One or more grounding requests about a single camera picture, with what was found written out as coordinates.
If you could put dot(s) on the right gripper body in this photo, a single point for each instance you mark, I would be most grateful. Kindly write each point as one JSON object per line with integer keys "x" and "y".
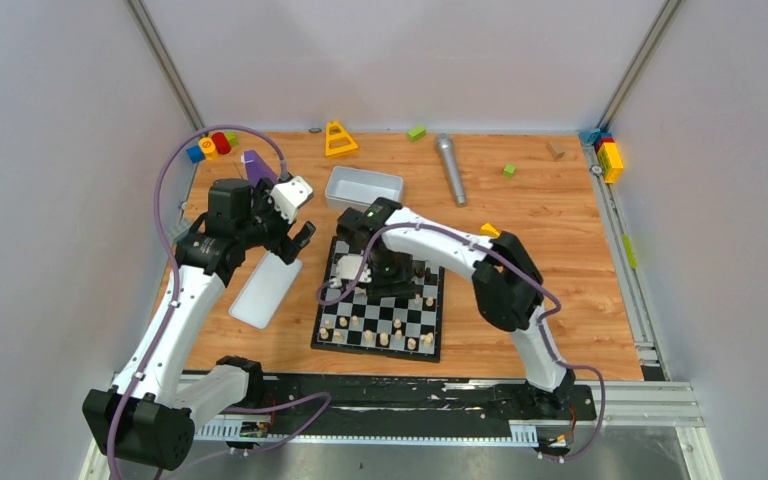
{"x": 391, "y": 271}

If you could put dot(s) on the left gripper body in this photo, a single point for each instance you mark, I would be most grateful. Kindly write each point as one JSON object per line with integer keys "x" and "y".
{"x": 284, "y": 234}

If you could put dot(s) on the black white chessboard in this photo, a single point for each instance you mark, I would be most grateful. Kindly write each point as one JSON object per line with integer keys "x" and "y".
{"x": 392, "y": 327}

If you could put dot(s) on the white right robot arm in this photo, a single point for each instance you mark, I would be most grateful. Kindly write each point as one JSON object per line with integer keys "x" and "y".
{"x": 507, "y": 285}

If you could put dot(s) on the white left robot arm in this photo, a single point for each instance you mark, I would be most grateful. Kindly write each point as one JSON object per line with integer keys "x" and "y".
{"x": 145, "y": 417}

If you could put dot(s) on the white rectangular box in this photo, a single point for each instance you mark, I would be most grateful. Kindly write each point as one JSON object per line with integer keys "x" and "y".
{"x": 357, "y": 188}

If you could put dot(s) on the purple metronome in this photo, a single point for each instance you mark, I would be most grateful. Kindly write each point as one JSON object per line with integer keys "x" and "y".
{"x": 256, "y": 169}

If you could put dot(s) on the white box lid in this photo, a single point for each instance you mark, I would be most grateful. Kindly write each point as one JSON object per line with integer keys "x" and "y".
{"x": 259, "y": 299}

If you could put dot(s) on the red cylinder block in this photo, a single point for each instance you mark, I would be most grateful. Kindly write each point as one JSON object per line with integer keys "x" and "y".
{"x": 221, "y": 143}

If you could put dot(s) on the blue toy block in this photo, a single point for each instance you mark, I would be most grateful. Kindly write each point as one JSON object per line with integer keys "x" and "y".
{"x": 195, "y": 154}

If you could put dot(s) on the green block in corner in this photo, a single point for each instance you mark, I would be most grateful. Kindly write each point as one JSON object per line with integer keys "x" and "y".
{"x": 232, "y": 139}

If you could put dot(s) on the yellow cylinder block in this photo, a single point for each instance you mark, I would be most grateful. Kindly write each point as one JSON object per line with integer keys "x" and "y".
{"x": 208, "y": 148}

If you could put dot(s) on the yellow triangular toy block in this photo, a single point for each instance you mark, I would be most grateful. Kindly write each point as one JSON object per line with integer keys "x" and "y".
{"x": 338, "y": 141}

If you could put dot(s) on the silver microphone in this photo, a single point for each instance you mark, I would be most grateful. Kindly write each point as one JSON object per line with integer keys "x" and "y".
{"x": 445, "y": 147}

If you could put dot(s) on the yellow curved block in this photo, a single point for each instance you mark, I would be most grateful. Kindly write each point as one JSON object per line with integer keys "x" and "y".
{"x": 489, "y": 230}

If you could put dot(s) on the brown wooden block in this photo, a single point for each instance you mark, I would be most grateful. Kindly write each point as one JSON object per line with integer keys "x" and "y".
{"x": 555, "y": 149}

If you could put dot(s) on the stacked coloured blocks right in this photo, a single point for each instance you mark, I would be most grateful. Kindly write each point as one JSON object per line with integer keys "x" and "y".
{"x": 607, "y": 153}

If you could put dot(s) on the green block near wall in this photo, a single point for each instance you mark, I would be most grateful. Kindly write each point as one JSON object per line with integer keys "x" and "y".
{"x": 416, "y": 133}

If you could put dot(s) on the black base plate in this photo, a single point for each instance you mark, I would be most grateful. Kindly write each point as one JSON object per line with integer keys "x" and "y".
{"x": 412, "y": 407}

